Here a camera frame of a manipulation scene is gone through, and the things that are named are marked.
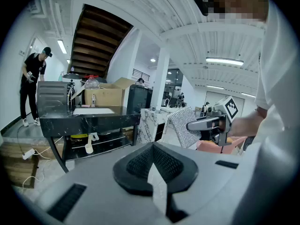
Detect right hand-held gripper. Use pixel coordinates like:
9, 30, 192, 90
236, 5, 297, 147
186, 96, 239, 147

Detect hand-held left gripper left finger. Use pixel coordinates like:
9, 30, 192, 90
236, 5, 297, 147
35, 142, 167, 225

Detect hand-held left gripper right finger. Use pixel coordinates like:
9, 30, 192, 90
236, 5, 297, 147
152, 142, 258, 225

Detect silver textured cloth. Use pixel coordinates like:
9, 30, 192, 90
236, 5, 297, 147
167, 105, 203, 149

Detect person's right forearm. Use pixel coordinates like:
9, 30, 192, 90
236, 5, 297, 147
228, 106, 269, 138

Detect white drain pipe cup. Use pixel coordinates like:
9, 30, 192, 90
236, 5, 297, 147
84, 132, 99, 155

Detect white marble counter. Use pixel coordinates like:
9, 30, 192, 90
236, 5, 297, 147
137, 107, 170, 145

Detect black marble table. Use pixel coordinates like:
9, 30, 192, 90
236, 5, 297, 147
38, 105, 142, 173

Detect white square pillar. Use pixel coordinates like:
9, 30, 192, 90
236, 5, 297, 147
150, 47, 171, 110

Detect white sink basin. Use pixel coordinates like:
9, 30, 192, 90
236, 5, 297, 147
72, 107, 116, 115

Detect white power strip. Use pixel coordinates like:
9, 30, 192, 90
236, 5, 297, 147
22, 148, 36, 160

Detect black metal railing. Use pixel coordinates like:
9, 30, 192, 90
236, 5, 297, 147
132, 68, 150, 81

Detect wooden slatted platform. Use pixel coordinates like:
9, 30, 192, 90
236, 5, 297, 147
0, 123, 46, 189

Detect brown cardboard box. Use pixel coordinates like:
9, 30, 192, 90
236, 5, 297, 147
71, 77, 137, 107

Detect person's white shirt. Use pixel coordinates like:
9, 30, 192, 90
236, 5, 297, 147
254, 0, 298, 154

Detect grey dishwasher appliance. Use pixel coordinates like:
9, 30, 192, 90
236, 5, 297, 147
37, 80, 72, 114

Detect clear bottle with red cap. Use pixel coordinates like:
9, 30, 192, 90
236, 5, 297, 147
83, 74, 101, 90

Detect black round pan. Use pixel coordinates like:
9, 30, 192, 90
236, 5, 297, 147
62, 72, 83, 80

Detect person's head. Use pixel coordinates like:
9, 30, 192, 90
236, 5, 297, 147
210, 0, 269, 23

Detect brown wooden staircase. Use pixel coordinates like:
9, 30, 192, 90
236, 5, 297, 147
67, 4, 135, 80

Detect white power cable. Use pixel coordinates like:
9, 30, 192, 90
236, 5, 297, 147
22, 136, 64, 188

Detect white appliance hose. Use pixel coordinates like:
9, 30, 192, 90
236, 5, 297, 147
66, 87, 73, 108

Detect black head-worn camera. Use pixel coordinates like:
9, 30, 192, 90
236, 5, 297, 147
191, 0, 215, 16

